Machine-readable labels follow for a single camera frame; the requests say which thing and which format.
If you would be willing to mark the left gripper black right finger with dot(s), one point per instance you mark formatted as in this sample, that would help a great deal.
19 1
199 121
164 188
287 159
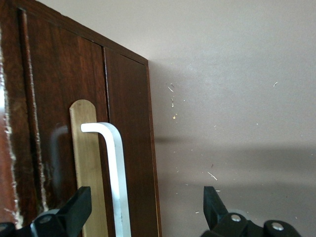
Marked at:
212 207

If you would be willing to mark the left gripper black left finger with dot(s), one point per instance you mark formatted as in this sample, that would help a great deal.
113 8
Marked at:
79 207

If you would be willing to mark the dark brown wooden cabinet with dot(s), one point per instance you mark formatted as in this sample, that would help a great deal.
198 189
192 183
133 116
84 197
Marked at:
11 61

